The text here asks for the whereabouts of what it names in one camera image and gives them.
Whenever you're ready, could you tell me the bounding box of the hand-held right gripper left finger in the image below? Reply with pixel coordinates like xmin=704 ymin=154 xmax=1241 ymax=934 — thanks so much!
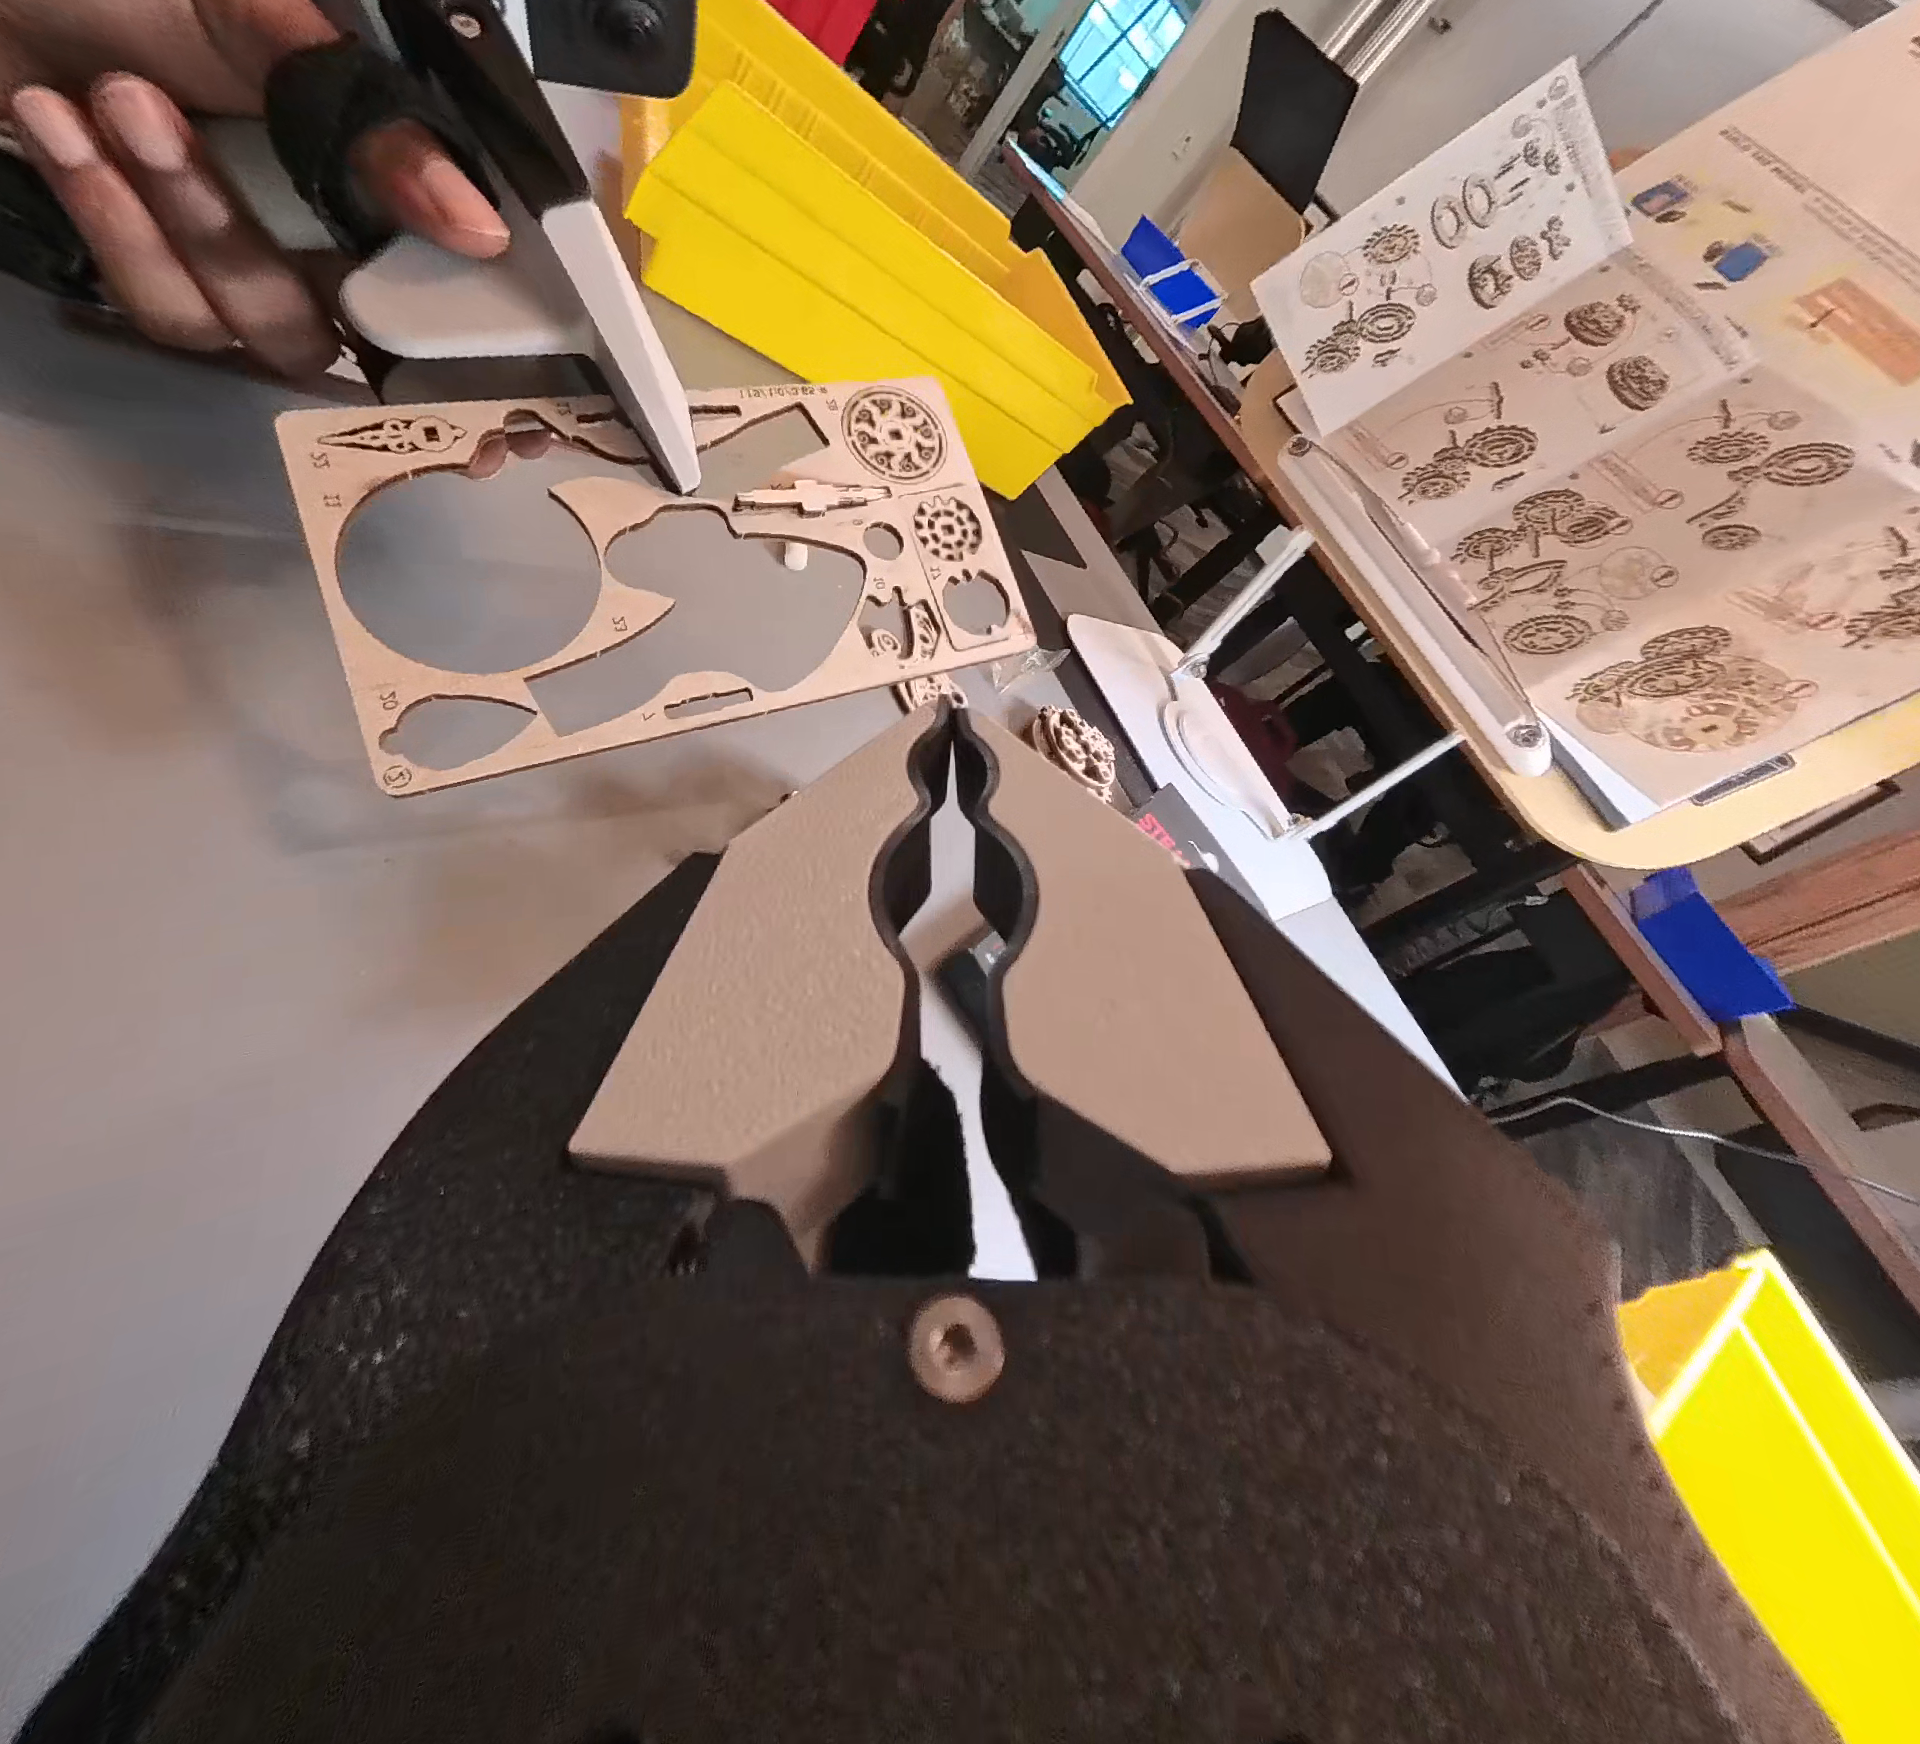
xmin=566 ymin=702 xmax=955 ymax=1274

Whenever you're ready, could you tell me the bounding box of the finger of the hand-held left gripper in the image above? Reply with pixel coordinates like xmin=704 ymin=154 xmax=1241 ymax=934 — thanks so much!
xmin=541 ymin=197 xmax=704 ymax=497

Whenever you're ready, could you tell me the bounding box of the white book stand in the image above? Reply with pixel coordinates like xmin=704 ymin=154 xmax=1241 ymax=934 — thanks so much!
xmin=1069 ymin=350 xmax=1920 ymax=876

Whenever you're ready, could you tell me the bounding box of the tan chair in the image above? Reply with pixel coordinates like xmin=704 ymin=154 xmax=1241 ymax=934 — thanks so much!
xmin=1177 ymin=160 xmax=1307 ymax=305

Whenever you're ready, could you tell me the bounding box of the small wooden axle pin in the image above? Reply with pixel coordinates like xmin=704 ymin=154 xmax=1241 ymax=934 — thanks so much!
xmin=731 ymin=473 xmax=890 ymax=519

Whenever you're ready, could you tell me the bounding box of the large folded instruction sheet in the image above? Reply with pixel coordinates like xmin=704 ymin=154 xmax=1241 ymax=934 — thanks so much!
xmin=1320 ymin=19 xmax=1920 ymax=764

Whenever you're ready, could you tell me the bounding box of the small round wooden gear stack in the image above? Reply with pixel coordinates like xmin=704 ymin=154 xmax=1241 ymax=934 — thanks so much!
xmin=1033 ymin=706 xmax=1118 ymax=802

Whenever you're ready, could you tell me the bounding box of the wooden puzzle sheet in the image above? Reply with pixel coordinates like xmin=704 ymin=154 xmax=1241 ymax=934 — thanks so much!
xmin=273 ymin=376 xmax=1041 ymax=797

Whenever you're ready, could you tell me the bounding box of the black flat panel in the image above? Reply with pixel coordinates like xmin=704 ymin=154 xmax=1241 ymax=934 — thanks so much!
xmin=1229 ymin=10 xmax=1361 ymax=218

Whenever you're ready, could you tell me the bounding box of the person's left hand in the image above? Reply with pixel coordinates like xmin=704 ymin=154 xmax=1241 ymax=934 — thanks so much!
xmin=0 ymin=0 xmax=512 ymax=382

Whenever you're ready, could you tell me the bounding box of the wooden side table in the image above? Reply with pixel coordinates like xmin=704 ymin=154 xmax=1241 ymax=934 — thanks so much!
xmin=1002 ymin=146 xmax=1920 ymax=1310

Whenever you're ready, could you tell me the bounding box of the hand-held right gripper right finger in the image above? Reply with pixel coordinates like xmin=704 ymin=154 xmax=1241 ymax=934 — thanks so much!
xmin=961 ymin=709 xmax=1338 ymax=1274

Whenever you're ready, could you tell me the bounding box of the small blue bin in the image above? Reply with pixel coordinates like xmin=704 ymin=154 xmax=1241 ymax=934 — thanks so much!
xmin=1633 ymin=867 xmax=1793 ymax=1019
xmin=1122 ymin=218 xmax=1223 ymax=328

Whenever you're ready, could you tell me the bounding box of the grey cable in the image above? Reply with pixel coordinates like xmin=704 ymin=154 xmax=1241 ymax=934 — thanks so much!
xmin=1485 ymin=1095 xmax=1920 ymax=1210

